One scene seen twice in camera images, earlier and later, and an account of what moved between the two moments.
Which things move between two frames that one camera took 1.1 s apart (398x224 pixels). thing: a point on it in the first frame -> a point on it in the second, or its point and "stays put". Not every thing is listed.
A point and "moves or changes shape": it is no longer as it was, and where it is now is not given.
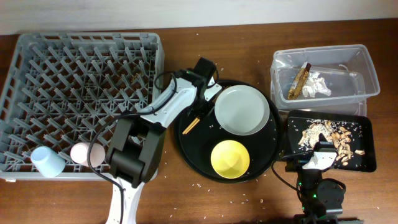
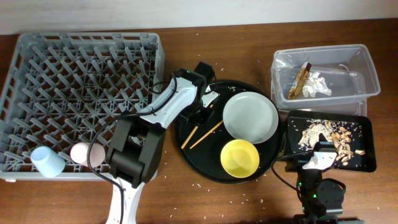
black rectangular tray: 352,137 stays put
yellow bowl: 230,159 moves or changes shape
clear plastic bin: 333,78 stays put
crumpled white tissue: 315,84 stays put
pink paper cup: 79,154 stays put
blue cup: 46,162 stays put
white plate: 242,110 moves or changes shape
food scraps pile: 339,135 stays put
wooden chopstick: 191,126 -> 189,137
